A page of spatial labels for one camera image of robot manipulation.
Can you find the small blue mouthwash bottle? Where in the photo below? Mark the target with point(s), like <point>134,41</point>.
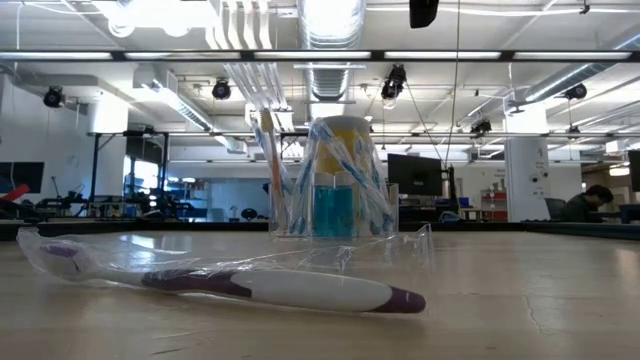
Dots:
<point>345,210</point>
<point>324,210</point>

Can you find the black ceiling spotlight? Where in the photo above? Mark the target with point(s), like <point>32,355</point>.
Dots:
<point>575,91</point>
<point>52,96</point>
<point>221,90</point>
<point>395,82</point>
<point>480,126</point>

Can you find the black crossbar with light strips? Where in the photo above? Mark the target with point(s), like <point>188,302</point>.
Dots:
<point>325,55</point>

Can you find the yellow canister with white lid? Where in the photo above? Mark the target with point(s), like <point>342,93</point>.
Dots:
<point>345,131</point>

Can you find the black computer monitor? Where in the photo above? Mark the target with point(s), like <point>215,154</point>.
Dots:
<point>415,175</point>

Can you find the person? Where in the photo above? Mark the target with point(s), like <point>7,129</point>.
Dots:
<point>582,207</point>

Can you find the purple and white toothbrush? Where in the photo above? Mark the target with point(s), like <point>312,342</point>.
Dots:
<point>310,292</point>

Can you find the black metal stand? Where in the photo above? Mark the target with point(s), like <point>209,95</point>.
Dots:
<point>95,170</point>

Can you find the silver ventilation duct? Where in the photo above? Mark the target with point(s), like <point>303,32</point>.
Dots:
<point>330,30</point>
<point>565,80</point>

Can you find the black aluminium table frame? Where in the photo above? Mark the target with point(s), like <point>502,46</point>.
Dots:
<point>100,227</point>

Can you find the black wall screen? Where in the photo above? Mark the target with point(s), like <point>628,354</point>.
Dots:
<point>20,177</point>

